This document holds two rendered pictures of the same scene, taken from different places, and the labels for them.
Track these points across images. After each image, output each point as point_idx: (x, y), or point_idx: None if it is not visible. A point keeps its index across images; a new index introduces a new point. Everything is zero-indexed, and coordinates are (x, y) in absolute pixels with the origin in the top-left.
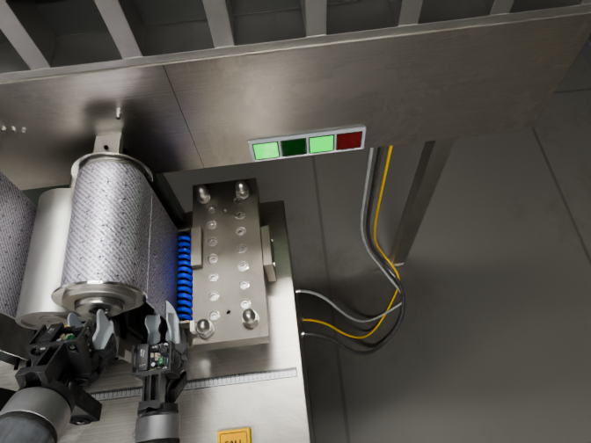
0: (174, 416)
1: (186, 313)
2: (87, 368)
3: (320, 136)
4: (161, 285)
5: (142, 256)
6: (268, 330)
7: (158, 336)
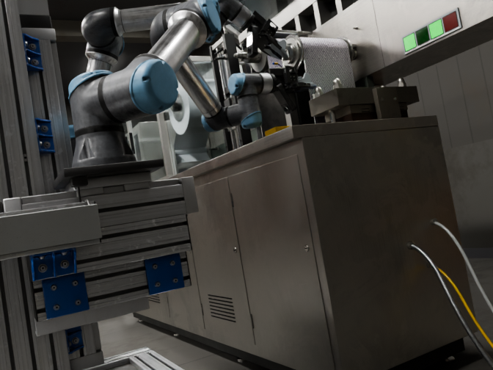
0: (270, 75)
1: None
2: (263, 27)
3: (433, 22)
4: (319, 78)
5: (317, 50)
6: (340, 90)
7: None
